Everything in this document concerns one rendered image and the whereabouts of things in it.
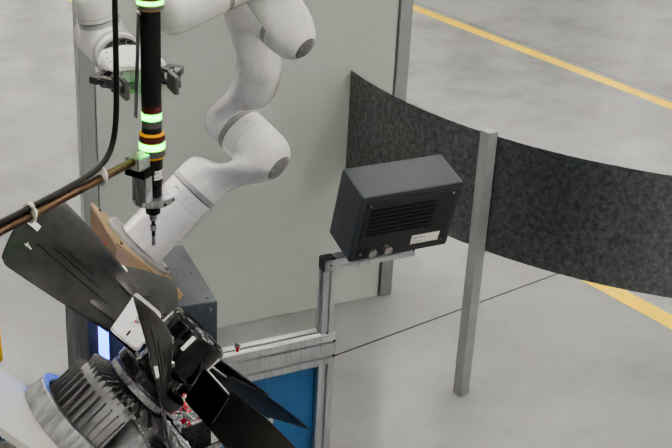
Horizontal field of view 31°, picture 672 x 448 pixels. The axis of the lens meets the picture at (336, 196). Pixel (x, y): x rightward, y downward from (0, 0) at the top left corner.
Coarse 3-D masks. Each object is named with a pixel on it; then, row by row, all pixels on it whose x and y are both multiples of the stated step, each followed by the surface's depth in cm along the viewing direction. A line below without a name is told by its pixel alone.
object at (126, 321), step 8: (136, 296) 208; (128, 304) 207; (128, 312) 206; (136, 312) 207; (120, 320) 205; (128, 320) 206; (112, 328) 203; (120, 328) 204; (128, 328) 205; (136, 328) 206; (120, 336) 203; (128, 336) 204; (136, 336) 205; (128, 344) 204; (136, 344) 205
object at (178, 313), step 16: (176, 320) 206; (192, 320) 214; (176, 336) 205; (208, 336) 214; (128, 352) 206; (144, 352) 208; (176, 352) 204; (192, 352) 204; (208, 352) 205; (128, 368) 204; (144, 368) 205; (176, 368) 204; (192, 368) 205; (208, 368) 208; (144, 384) 202; (176, 384) 207; (192, 384) 208; (176, 400) 206
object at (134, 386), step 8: (112, 360) 209; (120, 360) 209; (120, 368) 205; (120, 376) 204; (128, 376) 203; (128, 384) 203; (136, 384) 204; (136, 392) 202; (144, 392) 204; (144, 400) 203; (152, 400) 204; (152, 408) 204; (160, 408) 204; (168, 416) 208
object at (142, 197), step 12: (132, 156) 199; (144, 156) 199; (132, 168) 199; (144, 168) 199; (132, 180) 202; (144, 180) 201; (132, 192) 203; (144, 192) 202; (168, 192) 207; (144, 204) 203; (156, 204) 203; (168, 204) 205
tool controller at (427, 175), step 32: (416, 160) 277; (352, 192) 267; (384, 192) 266; (416, 192) 269; (448, 192) 273; (352, 224) 269; (384, 224) 271; (416, 224) 275; (448, 224) 281; (352, 256) 274
